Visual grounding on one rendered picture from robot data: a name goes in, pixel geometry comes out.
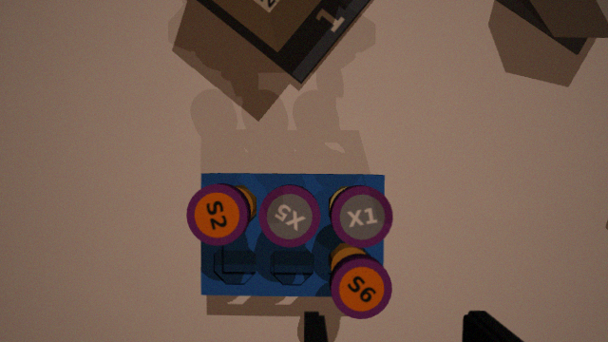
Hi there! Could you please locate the blue tube rack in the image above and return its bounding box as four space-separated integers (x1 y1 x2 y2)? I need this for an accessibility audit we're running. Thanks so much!
200 173 385 296

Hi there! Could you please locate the dark grey button box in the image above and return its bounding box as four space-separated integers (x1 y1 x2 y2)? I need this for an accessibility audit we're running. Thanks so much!
496 0 608 55

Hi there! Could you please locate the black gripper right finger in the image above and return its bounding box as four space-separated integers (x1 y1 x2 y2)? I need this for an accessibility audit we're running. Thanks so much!
462 311 523 342

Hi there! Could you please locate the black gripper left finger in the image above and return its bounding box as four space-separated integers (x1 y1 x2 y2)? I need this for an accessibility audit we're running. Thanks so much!
304 312 328 342

